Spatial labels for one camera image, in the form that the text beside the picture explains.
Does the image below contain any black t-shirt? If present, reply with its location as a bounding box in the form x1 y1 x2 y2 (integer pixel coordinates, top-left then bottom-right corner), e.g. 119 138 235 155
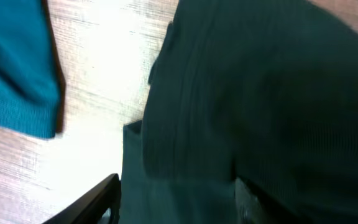
120 0 358 223

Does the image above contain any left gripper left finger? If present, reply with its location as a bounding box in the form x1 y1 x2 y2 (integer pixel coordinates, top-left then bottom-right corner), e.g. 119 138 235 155
43 174 121 224

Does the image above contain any teal blue shirt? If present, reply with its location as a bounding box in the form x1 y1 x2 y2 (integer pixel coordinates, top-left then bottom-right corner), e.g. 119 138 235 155
0 0 61 139

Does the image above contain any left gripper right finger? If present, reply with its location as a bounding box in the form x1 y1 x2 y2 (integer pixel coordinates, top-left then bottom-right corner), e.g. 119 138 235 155
235 178 291 224

